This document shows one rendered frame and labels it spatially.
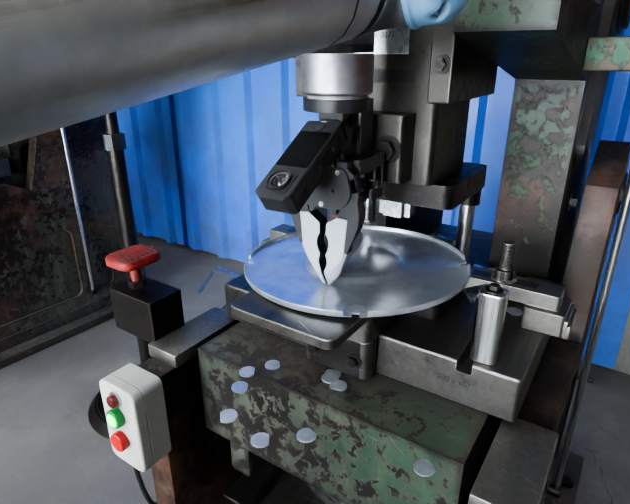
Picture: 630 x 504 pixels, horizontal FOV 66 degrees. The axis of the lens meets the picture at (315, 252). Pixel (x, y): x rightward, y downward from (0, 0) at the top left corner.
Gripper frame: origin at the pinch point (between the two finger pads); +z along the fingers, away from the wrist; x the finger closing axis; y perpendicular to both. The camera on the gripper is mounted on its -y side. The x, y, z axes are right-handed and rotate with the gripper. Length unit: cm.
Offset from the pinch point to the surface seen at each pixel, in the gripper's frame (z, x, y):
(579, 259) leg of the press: 7.7, -23.2, 43.0
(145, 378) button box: 16.9, 22.1, -10.9
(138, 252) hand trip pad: 3.7, 32.5, -1.8
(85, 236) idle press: 43, 151, 58
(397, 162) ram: -12.4, -4.3, 9.1
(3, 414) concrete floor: 80, 120, 3
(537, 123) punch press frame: -14.5, -14.1, 37.6
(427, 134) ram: -15.4, -6.6, 12.1
